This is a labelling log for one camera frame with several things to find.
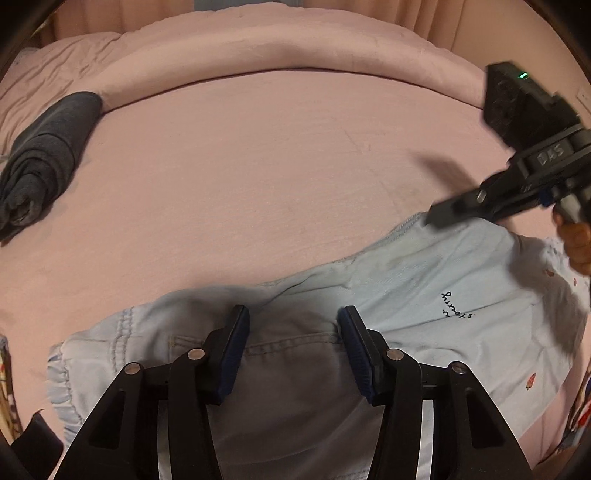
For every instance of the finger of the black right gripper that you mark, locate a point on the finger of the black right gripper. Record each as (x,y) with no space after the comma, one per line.
(500,196)

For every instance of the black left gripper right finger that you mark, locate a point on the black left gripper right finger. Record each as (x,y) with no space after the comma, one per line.
(471,439)

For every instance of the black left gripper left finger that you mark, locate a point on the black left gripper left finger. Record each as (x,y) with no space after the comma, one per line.
(119,440)

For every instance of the light blue strawberry pants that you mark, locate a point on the light blue strawberry pants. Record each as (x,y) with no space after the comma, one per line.
(303,405)

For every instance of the right hand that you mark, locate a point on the right hand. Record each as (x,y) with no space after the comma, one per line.
(576,238)

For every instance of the pink curtain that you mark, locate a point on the pink curtain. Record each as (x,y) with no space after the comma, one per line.
(454,25)

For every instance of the yellow patterned cloth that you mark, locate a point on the yellow patterned cloth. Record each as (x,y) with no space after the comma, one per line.
(11,426)

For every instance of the pink bed sheet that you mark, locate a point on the pink bed sheet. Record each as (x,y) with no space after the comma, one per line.
(294,193)

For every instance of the folded dark grey jeans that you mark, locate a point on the folded dark grey jeans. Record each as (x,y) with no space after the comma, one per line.
(44,159)

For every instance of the pink folded duvet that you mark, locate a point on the pink folded duvet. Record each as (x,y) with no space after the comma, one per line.
(129,67)

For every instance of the black camera box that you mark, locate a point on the black camera box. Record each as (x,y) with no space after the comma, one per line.
(520,111)

